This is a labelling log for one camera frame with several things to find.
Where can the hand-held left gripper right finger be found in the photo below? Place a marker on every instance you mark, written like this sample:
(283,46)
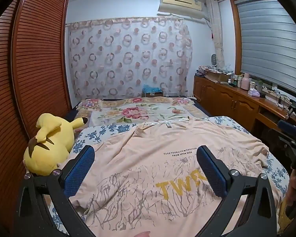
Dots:
(212,171)

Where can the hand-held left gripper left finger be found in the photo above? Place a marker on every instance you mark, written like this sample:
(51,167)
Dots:
(81,169)

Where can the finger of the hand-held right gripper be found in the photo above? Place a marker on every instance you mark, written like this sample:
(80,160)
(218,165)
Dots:
(289,143)
(287,126)

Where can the beige printed t-shirt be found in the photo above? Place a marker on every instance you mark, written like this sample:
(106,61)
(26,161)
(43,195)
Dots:
(148,177)

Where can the yellow plush toy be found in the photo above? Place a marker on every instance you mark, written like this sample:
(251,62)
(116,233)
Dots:
(49,148)

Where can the blue floral bed sheet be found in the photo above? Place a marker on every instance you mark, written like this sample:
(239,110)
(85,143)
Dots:
(93,132)

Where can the pink bottle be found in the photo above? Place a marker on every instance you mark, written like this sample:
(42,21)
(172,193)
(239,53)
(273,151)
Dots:
(245,82)

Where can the wooden sideboard cabinet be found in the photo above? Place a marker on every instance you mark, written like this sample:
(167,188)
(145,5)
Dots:
(227,101)

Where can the pink floral blanket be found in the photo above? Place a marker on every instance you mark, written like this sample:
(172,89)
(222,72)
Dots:
(138,111)

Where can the grey window blind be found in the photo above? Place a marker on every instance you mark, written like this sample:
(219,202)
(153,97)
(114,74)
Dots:
(271,44)

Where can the open cardboard box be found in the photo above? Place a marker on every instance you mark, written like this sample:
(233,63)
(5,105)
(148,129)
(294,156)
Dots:
(217,76)

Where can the cardboard box with blue filling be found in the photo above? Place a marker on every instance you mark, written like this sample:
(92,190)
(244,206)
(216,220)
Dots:
(151,91)

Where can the brown louvered wooden wardrobe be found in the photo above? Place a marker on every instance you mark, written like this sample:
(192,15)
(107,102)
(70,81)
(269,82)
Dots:
(32,66)

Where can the beige tied drape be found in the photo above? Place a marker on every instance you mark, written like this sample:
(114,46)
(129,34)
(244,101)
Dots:
(217,29)

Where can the sheer curtain with circles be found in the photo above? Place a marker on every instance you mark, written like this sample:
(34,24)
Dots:
(128,56)

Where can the beige wall air conditioner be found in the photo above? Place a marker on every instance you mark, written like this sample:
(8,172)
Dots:
(180,5)

